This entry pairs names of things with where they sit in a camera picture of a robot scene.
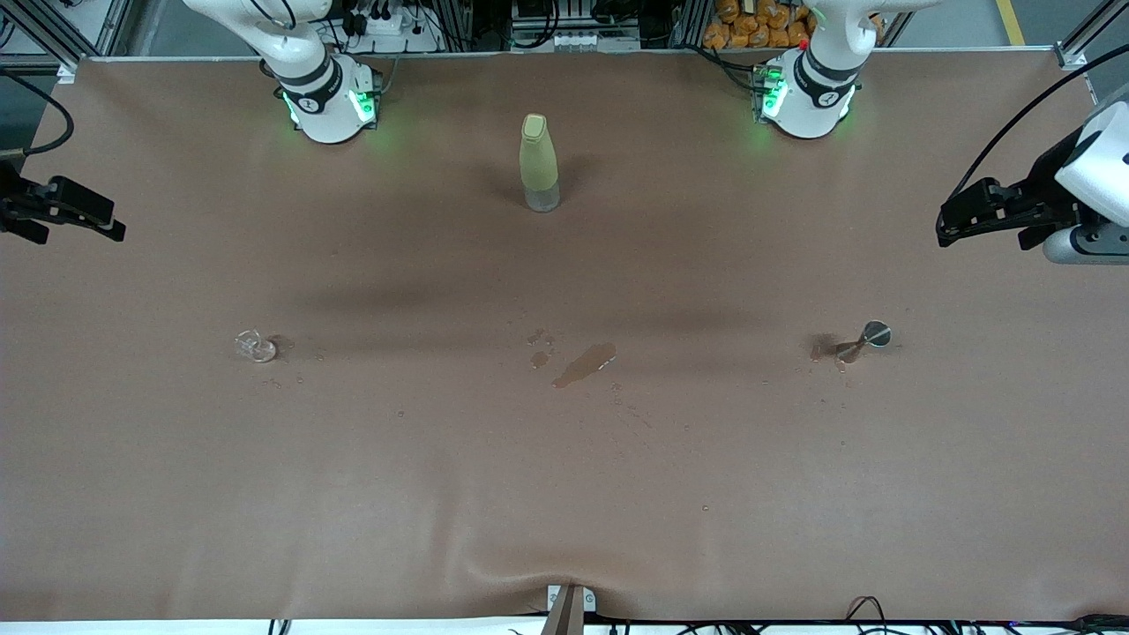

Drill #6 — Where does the steel jigger cup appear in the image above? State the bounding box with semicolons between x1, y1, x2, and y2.
834;320;893;364

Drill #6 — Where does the clear glass measuring beaker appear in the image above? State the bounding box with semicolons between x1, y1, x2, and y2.
235;330;278;364

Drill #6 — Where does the yellow-green bottle shaker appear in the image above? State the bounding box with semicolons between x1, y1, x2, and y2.
519;113;562;213

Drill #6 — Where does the orange snack packets pile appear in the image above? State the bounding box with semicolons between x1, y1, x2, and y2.
703;0;886;50

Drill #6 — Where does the white power strip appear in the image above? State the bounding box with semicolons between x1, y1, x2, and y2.
351;11;415;36

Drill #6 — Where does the brown liquid puddle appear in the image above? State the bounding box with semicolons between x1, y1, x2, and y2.
552;342;617;389

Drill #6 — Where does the brown table cover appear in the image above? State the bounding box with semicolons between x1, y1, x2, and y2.
0;49;1129;623

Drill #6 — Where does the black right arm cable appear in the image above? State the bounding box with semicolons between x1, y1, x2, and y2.
0;71;76;161

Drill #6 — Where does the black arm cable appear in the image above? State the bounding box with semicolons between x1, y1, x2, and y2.
0;71;76;161
955;64;1129;202

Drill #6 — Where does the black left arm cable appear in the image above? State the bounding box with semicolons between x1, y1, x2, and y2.
955;64;1129;202

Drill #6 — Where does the aluminium frame post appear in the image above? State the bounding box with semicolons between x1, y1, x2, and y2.
1054;0;1129;71
0;0;85;85

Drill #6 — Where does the black cable bundle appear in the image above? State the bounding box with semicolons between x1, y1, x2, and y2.
609;615;1129;635

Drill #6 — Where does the metal table edge bracket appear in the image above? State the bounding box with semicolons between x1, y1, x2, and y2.
546;584;597;635

